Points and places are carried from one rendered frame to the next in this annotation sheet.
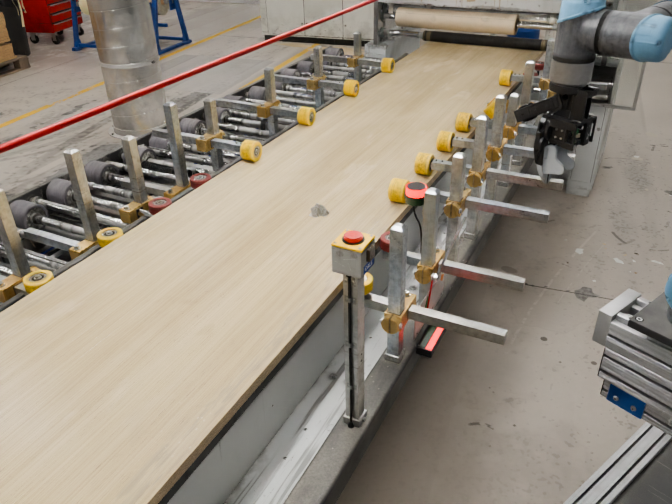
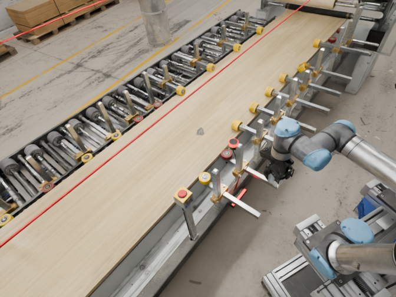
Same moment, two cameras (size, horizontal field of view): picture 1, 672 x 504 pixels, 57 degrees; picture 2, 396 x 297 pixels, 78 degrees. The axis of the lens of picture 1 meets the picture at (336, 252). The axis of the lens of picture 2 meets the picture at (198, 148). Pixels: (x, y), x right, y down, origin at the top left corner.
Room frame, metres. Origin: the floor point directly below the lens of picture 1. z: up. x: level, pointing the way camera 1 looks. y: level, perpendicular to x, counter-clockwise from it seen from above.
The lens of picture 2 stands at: (0.52, -0.33, 2.24)
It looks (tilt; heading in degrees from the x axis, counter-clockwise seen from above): 48 degrees down; 18
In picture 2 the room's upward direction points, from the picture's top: 8 degrees counter-clockwise
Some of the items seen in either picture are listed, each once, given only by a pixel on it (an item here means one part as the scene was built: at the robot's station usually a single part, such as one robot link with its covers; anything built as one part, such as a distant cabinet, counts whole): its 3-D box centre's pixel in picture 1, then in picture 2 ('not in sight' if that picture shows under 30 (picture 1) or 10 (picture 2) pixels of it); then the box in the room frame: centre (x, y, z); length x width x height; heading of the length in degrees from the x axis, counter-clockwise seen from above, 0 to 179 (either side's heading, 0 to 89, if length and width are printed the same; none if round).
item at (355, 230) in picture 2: not in sight; (352, 236); (1.02, -0.77, 1.21); 0.13 x 0.12 x 0.14; 136
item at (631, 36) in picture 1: (639, 34); (313, 150); (1.10, -0.53, 1.61); 0.11 x 0.11 x 0.08; 46
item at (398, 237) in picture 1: (396, 303); (217, 192); (1.33, -0.16, 0.89); 0.04 x 0.04 x 0.48; 62
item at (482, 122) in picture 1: (476, 180); (275, 121); (1.99, -0.51, 0.93); 0.04 x 0.04 x 0.48; 62
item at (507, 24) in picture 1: (486, 22); (319, 1); (4.11, -1.00, 1.05); 1.43 x 0.12 x 0.12; 62
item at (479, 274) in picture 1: (450, 268); (249, 171); (1.56, -0.35, 0.84); 0.43 x 0.03 x 0.04; 62
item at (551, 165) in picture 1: (552, 166); (272, 181); (1.14, -0.44, 1.35); 0.06 x 0.03 x 0.09; 39
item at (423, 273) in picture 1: (429, 265); (240, 168); (1.57, -0.28, 0.85); 0.14 x 0.06 x 0.05; 152
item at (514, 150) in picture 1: (506, 148); (297, 100); (2.23, -0.67, 0.95); 0.50 x 0.04 x 0.04; 62
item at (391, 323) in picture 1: (399, 312); (219, 194); (1.35, -0.17, 0.84); 0.14 x 0.06 x 0.05; 152
